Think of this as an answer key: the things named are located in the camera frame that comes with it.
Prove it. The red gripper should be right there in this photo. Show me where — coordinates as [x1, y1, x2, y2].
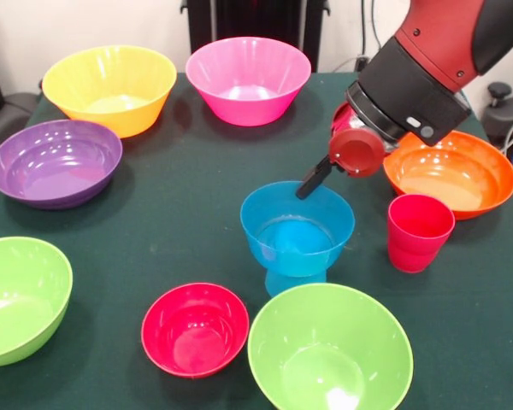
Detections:
[295, 102, 394, 201]

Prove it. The small blue plastic bowl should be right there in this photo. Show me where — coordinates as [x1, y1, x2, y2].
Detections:
[239, 180, 357, 278]

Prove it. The blue plastic cup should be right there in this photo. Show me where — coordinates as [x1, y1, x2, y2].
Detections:
[264, 268, 327, 298]

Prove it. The red plastic cup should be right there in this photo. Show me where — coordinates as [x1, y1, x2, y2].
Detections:
[386, 192, 457, 274]

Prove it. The light green plastic bowl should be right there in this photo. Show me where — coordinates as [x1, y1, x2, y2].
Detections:
[0, 237, 74, 368]
[247, 282, 415, 410]

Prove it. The small red plastic bowl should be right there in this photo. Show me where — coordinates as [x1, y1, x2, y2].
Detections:
[140, 282, 250, 379]

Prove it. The dark green table cloth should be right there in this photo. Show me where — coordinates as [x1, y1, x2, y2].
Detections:
[0, 71, 513, 410]

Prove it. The large pink plastic bowl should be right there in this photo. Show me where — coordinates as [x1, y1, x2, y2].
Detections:
[185, 36, 312, 127]

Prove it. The shallow orange plastic bowl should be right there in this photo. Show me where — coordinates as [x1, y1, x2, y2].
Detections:
[382, 130, 513, 221]

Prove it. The black floor stand base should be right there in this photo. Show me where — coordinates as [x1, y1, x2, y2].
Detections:
[481, 82, 513, 149]

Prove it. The large yellow-orange plastic bowl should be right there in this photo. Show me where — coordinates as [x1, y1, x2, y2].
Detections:
[41, 44, 178, 139]

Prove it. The shallow purple plastic bowl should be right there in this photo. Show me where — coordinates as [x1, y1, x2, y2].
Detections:
[0, 119, 124, 210]

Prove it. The black wall cable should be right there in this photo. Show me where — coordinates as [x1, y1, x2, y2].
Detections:
[360, 0, 368, 59]
[369, 0, 384, 50]

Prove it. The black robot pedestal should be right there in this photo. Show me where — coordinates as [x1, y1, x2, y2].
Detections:
[186, 0, 326, 72]

